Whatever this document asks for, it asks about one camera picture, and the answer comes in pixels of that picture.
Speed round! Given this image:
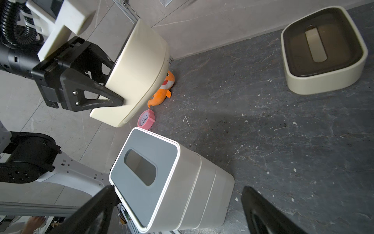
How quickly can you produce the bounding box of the orange shark plush toy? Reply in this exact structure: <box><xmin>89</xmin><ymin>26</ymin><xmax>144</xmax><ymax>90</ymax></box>
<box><xmin>147</xmin><ymin>71</ymin><xmax>175</xmax><ymax>109</ymax></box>

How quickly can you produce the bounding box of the white tissue box grey lid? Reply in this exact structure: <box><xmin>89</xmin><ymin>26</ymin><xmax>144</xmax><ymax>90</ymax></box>
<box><xmin>109</xmin><ymin>127</ymin><xmax>202</xmax><ymax>234</ymax></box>

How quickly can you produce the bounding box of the white tissue box grey top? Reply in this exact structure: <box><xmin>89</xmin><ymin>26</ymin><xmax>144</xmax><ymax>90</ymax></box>
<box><xmin>176</xmin><ymin>156</ymin><xmax>217</xmax><ymax>230</ymax></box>

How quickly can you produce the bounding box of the pink alarm clock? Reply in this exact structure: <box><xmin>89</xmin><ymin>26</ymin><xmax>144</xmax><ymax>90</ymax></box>
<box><xmin>137</xmin><ymin>109</ymin><xmax>155</xmax><ymax>130</ymax></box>

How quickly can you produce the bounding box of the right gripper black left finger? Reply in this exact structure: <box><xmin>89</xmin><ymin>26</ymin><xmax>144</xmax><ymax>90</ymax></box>
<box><xmin>51</xmin><ymin>185</ymin><xmax>120</xmax><ymax>234</ymax></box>

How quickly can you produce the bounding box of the person in white shirt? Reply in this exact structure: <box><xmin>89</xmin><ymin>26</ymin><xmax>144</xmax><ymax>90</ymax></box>
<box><xmin>17</xmin><ymin>216</ymin><xmax>46</xmax><ymax>234</ymax></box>

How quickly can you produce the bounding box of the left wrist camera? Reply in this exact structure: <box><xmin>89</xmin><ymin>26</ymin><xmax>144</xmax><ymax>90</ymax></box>
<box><xmin>24</xmin><ymin>1</ymin><xmax>96</xmax><ymax>61</ymax></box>

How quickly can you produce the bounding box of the cream tissue box dark lid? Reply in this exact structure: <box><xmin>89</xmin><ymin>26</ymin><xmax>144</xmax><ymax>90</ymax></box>
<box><xmin>90</xmin><ymin>19</ymin><xmax>169</xmax><ymax>128</ymax></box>

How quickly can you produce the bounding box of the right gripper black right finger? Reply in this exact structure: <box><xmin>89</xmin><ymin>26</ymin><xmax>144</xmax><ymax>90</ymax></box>
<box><xmin>241</xmin><ymin>186</ymin><xmax>306</xmax><ymax>234</ymax></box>

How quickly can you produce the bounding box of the white tissue box wooden lid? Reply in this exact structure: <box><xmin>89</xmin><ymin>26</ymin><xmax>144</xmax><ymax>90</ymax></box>
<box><xmin>197</xmin><ymin>169</ymin><xmax>235</xmax><ymax>229</ymax></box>

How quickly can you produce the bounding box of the cream tissue box brown lid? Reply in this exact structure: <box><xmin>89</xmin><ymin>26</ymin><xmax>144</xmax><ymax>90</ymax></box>
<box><xmin>281</xmin><ymin>6</ymin><xmax>368</xmax><ymax>95</ymax></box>

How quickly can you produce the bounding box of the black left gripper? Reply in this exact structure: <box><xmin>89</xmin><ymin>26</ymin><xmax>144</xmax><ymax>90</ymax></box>
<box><xmin>32</xmin><ymin>36</ymin><xmax>124</xmax><ymax>112</ymax></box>

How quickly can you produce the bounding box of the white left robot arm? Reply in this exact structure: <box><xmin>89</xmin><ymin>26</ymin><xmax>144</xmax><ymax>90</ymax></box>
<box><xmin>1</xmin><ymin>1</ymin><xmax>124</xmax><ymax>196</ymax></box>

